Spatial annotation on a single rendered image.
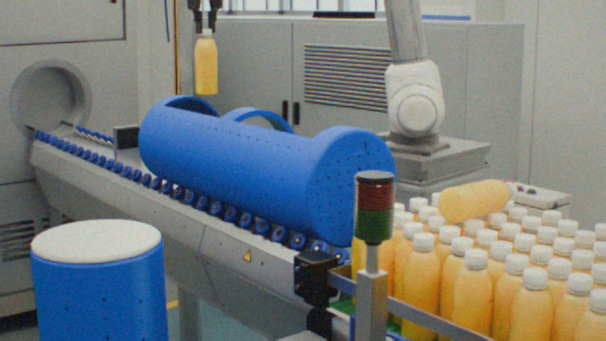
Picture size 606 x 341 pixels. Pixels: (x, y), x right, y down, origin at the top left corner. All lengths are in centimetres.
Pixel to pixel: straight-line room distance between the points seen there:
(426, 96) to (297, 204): 52
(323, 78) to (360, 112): 29
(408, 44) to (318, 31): 178
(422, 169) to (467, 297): 94
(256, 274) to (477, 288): 77
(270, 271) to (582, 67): 290
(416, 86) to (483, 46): 139
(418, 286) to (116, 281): 59
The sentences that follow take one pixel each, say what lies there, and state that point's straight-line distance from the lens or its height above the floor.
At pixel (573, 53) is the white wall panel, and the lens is 444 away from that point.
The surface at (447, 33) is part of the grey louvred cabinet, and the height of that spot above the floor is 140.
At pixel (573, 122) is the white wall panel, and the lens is 447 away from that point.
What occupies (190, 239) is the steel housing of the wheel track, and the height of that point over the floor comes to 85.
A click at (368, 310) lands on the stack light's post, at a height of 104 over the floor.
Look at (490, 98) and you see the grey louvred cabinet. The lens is 349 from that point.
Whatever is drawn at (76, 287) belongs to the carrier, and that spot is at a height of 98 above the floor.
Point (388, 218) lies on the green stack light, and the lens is 116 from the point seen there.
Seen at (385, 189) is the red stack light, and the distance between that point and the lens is 115.
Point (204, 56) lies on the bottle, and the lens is 234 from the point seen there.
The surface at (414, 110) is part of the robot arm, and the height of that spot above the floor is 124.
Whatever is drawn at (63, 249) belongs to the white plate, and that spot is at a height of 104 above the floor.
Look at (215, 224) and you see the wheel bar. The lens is 209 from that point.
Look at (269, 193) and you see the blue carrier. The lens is 180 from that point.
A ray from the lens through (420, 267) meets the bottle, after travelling 138.
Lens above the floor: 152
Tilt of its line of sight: 13 degrees down
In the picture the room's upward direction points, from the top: straight up
